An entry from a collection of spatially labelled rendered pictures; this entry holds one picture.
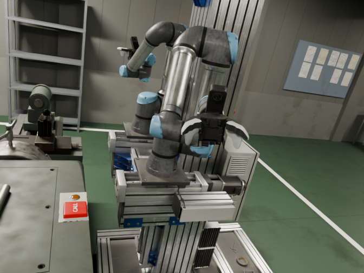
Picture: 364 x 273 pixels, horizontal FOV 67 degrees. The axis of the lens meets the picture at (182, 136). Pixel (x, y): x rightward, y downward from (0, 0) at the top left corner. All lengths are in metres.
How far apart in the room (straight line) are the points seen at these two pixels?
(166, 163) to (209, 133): 0.53
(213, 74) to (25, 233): 0.81
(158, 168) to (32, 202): 0.55
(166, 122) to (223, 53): 0.37
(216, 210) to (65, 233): 0.72
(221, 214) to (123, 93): 3.86
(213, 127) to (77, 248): 0.44
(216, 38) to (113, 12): 3.75
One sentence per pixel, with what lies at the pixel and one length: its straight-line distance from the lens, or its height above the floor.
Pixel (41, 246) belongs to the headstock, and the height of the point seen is 1.26.
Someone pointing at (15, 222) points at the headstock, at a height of 1.26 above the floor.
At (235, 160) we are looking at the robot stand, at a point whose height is 1.18.
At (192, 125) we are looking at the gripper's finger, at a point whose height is 1.58.
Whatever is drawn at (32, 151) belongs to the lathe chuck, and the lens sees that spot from 1.26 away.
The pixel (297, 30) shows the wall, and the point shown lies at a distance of 6.08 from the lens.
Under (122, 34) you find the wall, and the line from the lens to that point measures 4.79.
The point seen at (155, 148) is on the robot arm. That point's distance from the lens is 1.22.
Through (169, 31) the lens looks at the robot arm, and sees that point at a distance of 1.61.
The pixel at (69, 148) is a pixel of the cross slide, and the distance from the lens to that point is 1.86.
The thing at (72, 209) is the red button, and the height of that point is 1.27.
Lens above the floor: 1.78
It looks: 21 degrees down
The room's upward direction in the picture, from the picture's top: 12 degrees clockwise
